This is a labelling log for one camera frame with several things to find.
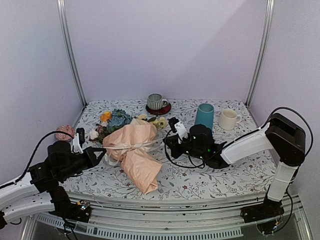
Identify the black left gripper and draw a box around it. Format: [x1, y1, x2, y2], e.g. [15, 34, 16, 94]
[58, 145, 106, 181]

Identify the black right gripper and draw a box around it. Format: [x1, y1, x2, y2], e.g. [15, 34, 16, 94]
[165, 133, 207, 160]

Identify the cream ribbon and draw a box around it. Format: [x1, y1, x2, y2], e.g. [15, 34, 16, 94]
[102, 138, 163, 166]

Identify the flower bouquet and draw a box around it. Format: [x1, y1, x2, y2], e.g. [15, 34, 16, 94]
[89, 108, 163, 194]

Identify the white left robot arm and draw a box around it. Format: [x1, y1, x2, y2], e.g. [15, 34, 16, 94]
[0, 141, 107, 228]

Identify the teal vase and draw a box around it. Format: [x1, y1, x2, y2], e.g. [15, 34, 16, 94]
[194, 103, 215, 131]

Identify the dark red saucer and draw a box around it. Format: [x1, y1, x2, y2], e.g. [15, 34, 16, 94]
[145, 101, 172, 116]

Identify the striped cup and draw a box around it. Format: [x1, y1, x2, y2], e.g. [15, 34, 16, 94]
[146, 93, 169, 111]

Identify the cream mug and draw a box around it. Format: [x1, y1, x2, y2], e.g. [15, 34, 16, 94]
[218, 108, 242, 131]

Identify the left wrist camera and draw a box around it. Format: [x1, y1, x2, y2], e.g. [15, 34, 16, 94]
[72, 128, 85, 154]

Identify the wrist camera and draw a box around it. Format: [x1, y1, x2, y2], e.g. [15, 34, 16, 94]
[72, 128, 85, 154]
[168, 117, 188, 144]

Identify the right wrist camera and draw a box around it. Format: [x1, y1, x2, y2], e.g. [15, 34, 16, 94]
[168, 117, 188, 144]

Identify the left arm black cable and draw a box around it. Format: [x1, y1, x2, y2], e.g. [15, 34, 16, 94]
[0, 130, 76, 190]

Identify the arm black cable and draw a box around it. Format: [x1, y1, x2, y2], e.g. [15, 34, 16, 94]
[163, 106, 315, 233]
[0, 130, 76, 190]

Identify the aluminium table front rail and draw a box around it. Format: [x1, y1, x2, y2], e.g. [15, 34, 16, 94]
[20, 193, 315, 240]

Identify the left aluminium frame post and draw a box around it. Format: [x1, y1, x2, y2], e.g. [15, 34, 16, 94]
[56, 0, 88, 108]

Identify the aluminium frame post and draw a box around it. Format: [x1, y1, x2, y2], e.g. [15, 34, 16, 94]
[56, 0, 88, 108]
[245, 0, 275, 108]

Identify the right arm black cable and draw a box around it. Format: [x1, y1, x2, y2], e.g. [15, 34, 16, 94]
[163, 106, 315, 233]

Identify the right aluminium frame post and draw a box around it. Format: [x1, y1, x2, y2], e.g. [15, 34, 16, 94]
[245, 0, 275, 108]

